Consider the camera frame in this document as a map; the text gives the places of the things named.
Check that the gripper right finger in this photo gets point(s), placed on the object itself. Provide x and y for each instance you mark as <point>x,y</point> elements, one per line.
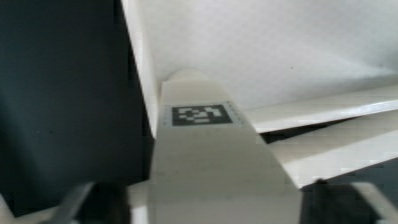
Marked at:
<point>345,204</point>

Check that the white desk leg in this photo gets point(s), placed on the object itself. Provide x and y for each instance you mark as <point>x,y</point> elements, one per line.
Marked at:
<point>218,181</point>

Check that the white U-shaped obstacle fence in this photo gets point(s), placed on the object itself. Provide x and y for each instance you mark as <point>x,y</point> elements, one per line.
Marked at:
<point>339,149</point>

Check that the white desk tabletop tray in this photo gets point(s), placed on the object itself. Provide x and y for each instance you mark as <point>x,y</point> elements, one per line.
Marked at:
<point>298,53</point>

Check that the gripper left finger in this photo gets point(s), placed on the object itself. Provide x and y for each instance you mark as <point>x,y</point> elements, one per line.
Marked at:
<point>94,205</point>

